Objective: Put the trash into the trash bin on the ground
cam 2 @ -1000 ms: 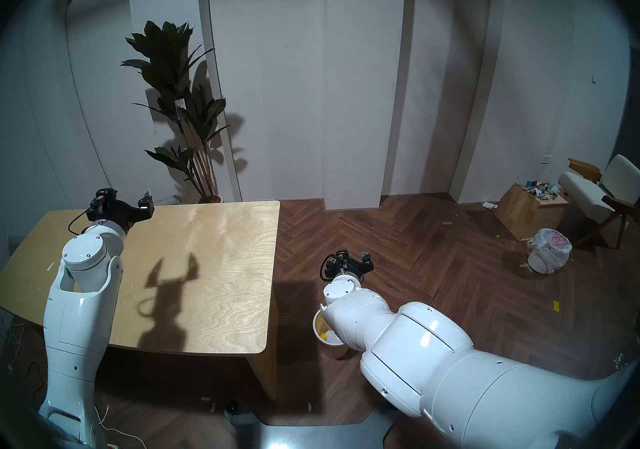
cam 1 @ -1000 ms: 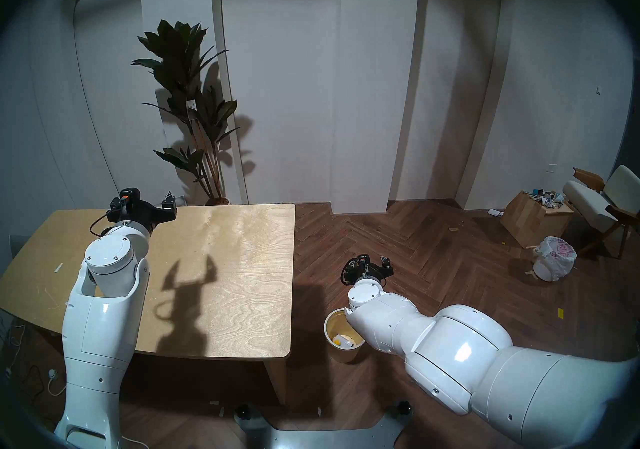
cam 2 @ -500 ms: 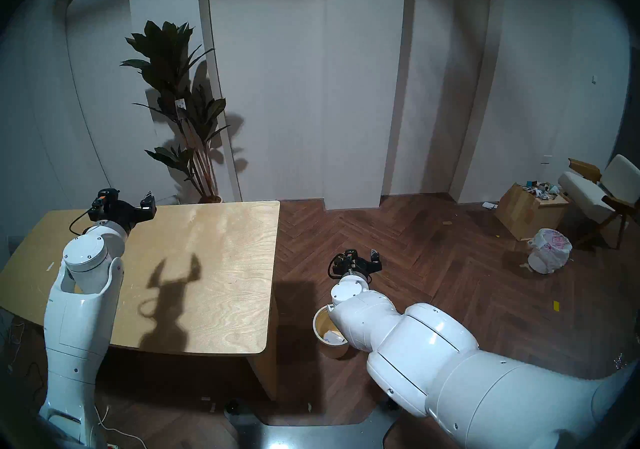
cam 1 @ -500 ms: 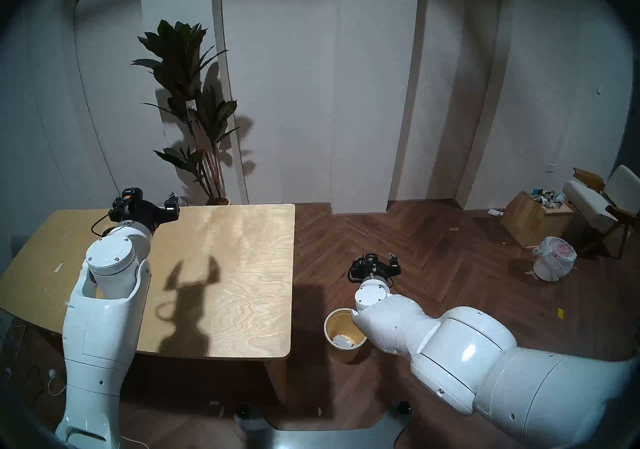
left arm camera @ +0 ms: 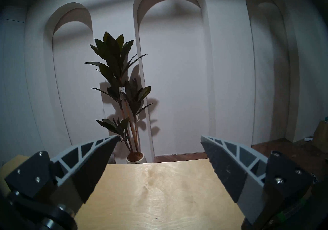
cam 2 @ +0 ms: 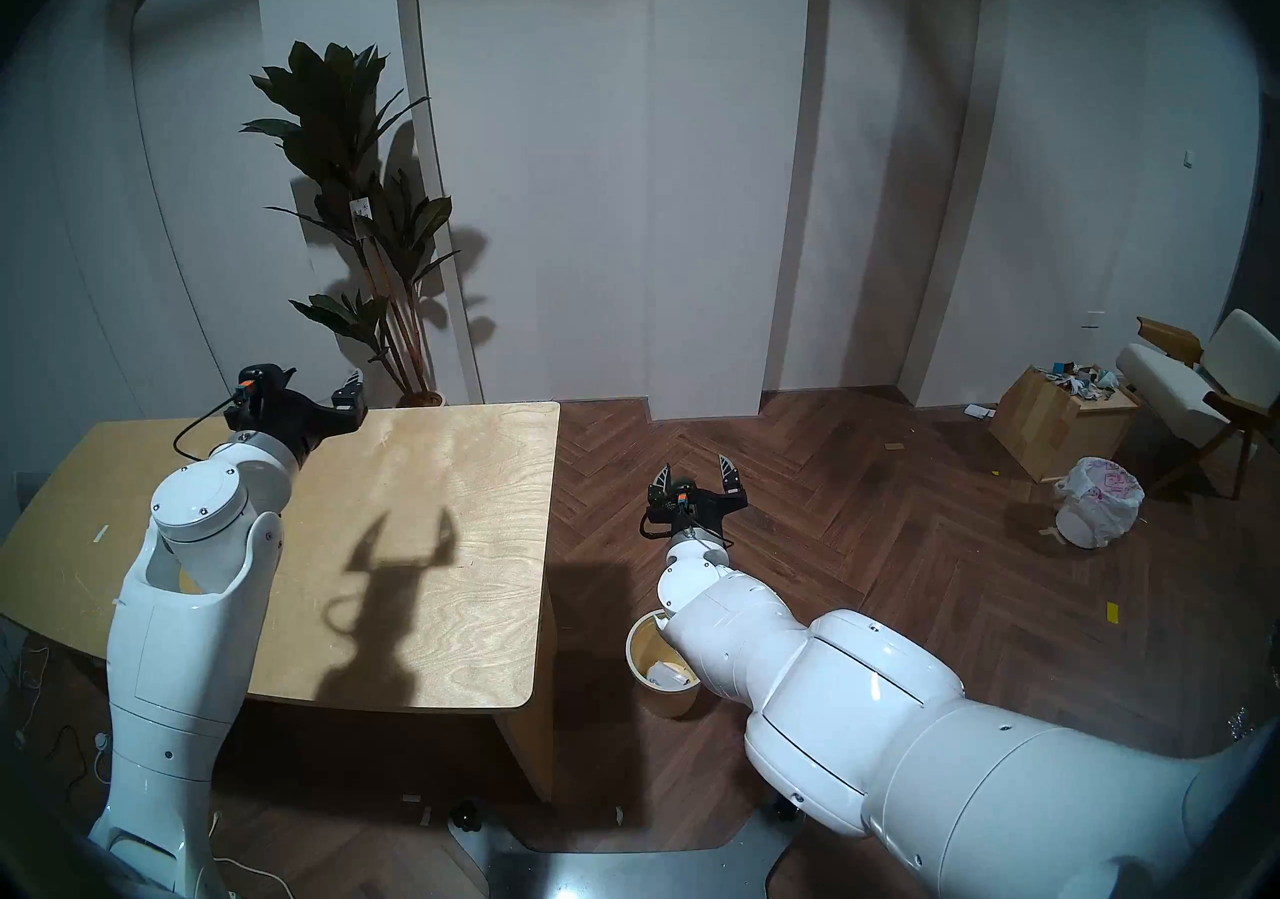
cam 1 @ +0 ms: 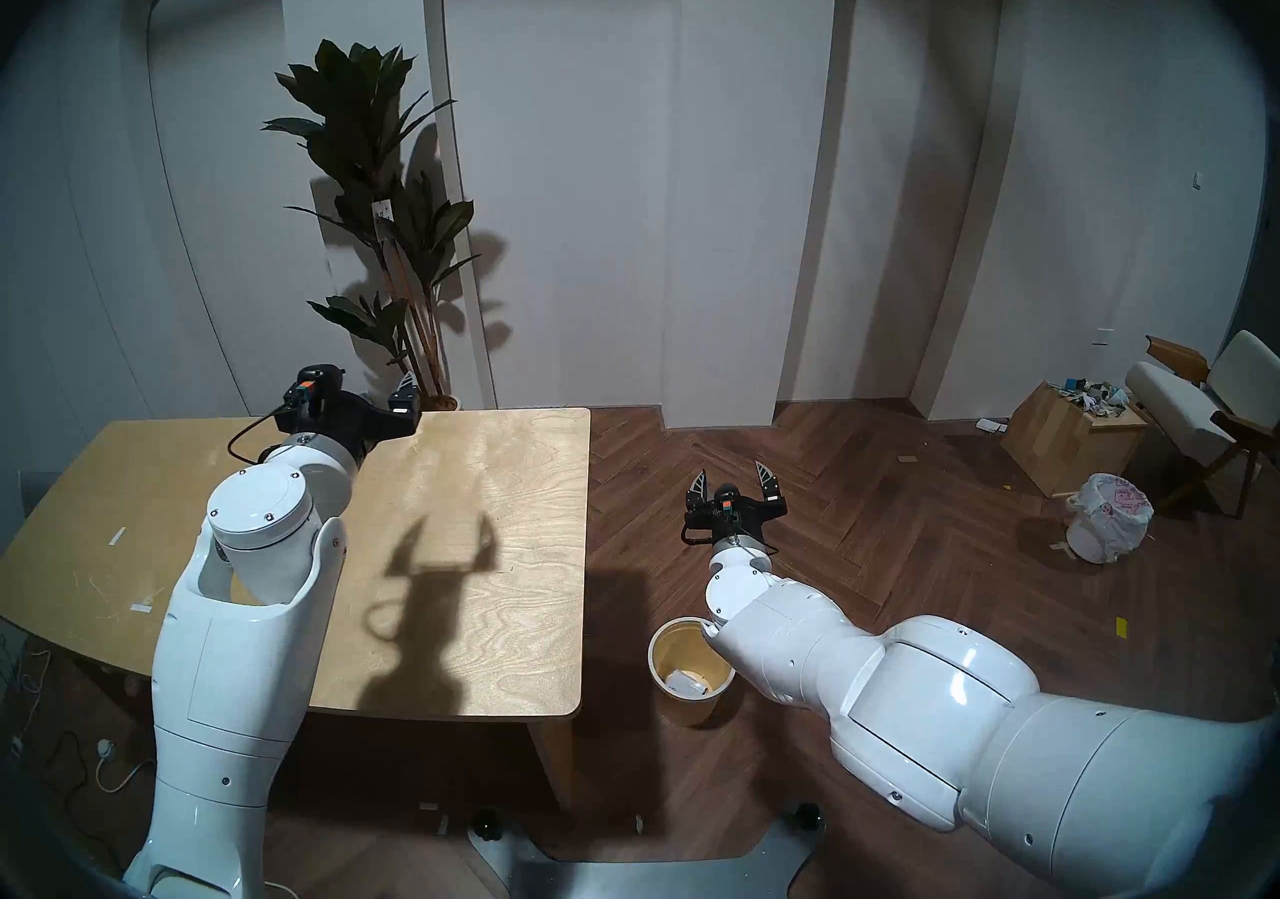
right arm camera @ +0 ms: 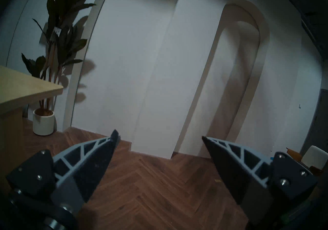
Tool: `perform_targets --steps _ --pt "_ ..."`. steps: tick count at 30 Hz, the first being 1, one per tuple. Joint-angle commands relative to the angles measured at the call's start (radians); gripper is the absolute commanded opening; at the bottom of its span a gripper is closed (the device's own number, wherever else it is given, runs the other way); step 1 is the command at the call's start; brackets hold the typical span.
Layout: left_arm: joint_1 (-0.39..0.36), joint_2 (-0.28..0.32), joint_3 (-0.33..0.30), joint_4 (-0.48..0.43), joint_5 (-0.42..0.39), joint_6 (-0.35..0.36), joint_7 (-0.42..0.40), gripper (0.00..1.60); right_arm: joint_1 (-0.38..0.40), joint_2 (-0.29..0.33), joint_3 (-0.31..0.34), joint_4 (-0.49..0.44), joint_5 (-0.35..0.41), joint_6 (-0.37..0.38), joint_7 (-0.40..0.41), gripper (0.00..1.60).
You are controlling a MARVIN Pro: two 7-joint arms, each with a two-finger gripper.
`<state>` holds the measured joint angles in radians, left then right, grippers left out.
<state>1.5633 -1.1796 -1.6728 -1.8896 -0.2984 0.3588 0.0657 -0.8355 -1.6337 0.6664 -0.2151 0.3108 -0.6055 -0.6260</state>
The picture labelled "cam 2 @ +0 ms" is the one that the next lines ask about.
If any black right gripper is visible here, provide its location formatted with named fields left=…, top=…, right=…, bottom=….
left=645, top=453, right=749, bottom=548

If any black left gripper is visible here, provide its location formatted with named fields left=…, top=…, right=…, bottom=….
left=228, top=367, right=369, bottom=461

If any wooden cube box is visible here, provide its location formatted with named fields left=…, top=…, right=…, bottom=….
left=988, top=366, right=1141, bottom=484

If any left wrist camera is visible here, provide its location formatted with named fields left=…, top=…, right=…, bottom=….
left=232, top=364, right=286, bottom=428

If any bin with white plastic bag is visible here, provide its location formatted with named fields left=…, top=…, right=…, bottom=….
left=1053, top=456, right=1146, bottom=550

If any dark grey door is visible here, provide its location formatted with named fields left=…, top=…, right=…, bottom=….
left=1228, top=207, right=1280, bottom=338

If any round beige trash bin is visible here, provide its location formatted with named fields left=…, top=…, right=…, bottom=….
left=625, top=610, right=703, bottom=720

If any light wooden table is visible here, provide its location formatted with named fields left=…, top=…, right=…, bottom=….
left=0, top=402, right=561, bottom=803

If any tall green potted plant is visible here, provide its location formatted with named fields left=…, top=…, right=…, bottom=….
left=240, top=42, right=461, bottom=408

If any white floor cable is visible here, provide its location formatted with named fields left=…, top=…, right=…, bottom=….
left=60, top=727, right=116, bottom=788

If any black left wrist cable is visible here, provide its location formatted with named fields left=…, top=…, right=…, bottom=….
left=173, top=397, right=241, bottom=463

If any cream cushioned wooden armchair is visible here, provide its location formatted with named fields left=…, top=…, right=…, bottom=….
left=1115, top=309, right=1280, bottom=500

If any pile of mixed small trash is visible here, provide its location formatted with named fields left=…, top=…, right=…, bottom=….
left=1035, top=361, right=1123, bottom=401

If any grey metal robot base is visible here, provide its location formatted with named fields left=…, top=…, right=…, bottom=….
left=448, top=800, right=806, bottom=899

